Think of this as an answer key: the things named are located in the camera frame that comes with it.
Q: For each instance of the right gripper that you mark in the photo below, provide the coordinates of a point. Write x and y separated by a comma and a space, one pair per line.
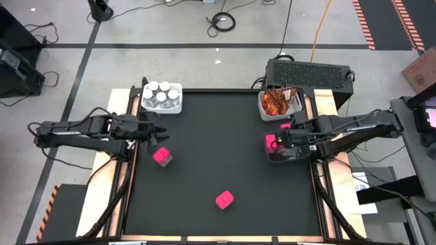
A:
299, 134

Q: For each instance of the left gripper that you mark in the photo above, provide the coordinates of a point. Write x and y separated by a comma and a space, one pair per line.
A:
143, 129

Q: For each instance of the white jar lid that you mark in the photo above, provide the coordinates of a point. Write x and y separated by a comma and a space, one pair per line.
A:
164, 85

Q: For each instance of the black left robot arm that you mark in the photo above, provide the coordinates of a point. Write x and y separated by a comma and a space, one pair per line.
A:
68, 132

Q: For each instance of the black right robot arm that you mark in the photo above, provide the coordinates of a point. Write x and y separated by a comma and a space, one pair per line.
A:
357, 127

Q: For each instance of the white plastic bin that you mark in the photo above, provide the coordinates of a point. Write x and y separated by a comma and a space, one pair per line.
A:
293, 114
161, 110

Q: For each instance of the grey translucent plastic bin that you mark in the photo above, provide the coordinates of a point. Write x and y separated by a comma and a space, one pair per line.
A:
296, 158

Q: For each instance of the black computer tower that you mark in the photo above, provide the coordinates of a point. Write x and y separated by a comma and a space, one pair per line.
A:
306, 75

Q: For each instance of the light wooden side board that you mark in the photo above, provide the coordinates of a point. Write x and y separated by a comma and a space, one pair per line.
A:
344, 190
97, 197

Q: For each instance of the white paper sheet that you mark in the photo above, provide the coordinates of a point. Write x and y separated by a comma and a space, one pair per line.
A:
360, 180

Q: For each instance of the grey cart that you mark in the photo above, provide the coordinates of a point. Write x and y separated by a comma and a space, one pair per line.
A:
405, 153

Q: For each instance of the black cart foot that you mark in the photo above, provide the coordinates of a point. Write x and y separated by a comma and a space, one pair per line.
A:
391, 190

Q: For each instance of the black monitor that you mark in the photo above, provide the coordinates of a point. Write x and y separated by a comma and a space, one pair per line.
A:
422, 119

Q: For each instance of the black hazard-striped floor mat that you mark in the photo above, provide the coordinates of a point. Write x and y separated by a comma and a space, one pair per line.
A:
425, 17
385, 24
64, 214

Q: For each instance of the cardboard box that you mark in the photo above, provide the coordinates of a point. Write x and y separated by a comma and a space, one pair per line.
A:
422, 71

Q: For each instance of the black stand base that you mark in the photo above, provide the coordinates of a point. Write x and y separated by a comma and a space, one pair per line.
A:
100, 10

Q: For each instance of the black equipment case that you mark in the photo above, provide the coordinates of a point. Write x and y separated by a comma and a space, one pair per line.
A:
17, 78

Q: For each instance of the black cabinet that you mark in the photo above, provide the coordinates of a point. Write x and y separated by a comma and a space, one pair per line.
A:
17, 34

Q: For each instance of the black table frame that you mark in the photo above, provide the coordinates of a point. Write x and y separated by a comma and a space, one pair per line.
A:
218, 90

